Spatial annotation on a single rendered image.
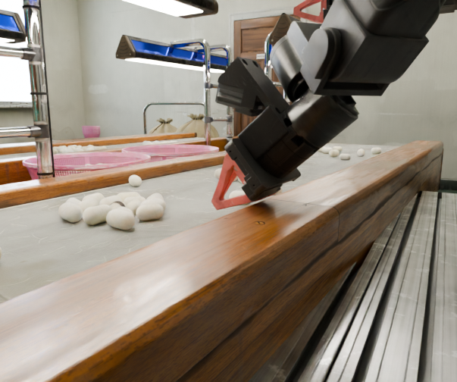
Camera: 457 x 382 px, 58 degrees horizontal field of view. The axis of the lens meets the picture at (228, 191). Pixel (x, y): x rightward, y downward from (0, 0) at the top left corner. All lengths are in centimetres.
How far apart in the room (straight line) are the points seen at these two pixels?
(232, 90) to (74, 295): 30
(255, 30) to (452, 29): 224
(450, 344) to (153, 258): 27
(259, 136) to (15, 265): 26
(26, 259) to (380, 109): 495
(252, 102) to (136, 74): 629
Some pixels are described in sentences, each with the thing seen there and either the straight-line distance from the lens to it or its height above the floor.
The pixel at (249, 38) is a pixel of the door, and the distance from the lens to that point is 570.
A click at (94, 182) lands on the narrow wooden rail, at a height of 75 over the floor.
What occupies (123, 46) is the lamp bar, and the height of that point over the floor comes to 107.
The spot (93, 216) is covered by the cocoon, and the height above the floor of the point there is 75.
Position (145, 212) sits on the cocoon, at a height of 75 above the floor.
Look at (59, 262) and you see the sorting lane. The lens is 40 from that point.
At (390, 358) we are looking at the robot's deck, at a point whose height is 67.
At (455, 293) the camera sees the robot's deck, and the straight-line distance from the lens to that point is 55.
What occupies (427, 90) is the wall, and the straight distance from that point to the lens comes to 518.
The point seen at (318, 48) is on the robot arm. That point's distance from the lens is 39.
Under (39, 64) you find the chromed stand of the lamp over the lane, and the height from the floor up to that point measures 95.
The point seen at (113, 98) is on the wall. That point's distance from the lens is 704.
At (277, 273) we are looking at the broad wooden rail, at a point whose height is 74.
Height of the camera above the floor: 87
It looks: 11 degrees down
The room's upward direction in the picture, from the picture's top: straight up
